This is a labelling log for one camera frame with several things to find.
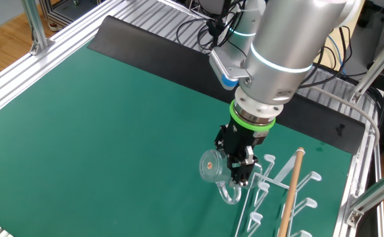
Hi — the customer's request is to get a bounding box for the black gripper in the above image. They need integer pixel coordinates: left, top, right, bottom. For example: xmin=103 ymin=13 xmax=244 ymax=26
xmin=213 ymin=117 xmax=267 ymax=189

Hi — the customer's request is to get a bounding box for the clear glass cup with handle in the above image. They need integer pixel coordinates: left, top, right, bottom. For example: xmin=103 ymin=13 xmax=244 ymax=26
xmin=198 ymin=149 xmax=264 ymax=205

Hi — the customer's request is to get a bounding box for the green ringed wrist flange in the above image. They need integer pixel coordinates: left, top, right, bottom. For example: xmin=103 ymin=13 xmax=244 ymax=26
xmin=229 ymin=99 xmax=277 ymax=132

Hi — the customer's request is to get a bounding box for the black rubber mat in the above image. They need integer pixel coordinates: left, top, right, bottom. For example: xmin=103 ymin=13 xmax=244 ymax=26
xmin=86 ymin=14 xmax=366 ymax=155

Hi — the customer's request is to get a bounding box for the green table mat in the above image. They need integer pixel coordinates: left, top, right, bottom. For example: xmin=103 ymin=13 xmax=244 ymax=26
xmin=0 ymin=42 xmax=354 ymax=237

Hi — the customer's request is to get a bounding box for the beige desk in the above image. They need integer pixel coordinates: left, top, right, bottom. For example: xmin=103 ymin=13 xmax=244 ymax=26
xmin=316 ymin=13 xmax=367 ymax=72

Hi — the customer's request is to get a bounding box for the white wire cup rack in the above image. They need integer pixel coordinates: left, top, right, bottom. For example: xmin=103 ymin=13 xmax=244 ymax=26
xmin=234 ymin=147 xmax=323 ymax=237

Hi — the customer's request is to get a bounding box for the silver wrist camera blue cap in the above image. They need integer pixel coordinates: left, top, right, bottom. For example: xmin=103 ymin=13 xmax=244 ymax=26
xmin=209 ymin=47 xmax=250 ymax=92

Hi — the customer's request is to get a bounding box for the grey cable with metal plug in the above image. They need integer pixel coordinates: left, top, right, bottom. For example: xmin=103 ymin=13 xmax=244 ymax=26
xmin=305 ymin=85 xmax=381 ymax=151

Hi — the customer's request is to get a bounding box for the blue cable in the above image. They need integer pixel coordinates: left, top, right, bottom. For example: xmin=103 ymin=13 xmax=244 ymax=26
xmin=328 ymin=34 xmax=346 ymax=75

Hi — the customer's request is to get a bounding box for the aluminium frame post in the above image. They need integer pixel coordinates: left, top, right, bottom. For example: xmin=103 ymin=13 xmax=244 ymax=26
xmin=344 ymin=163 xmax=384 ymax=228
xmin=20 ymin=0 xmax=56 ymax=56
xmin=349 ymin=24 xmax=384 ymax=105

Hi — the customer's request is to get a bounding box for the black white striped cabinet frame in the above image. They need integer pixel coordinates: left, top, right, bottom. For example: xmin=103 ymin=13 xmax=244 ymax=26
xmin=39 ymin=0 xmax=100 ymax=32

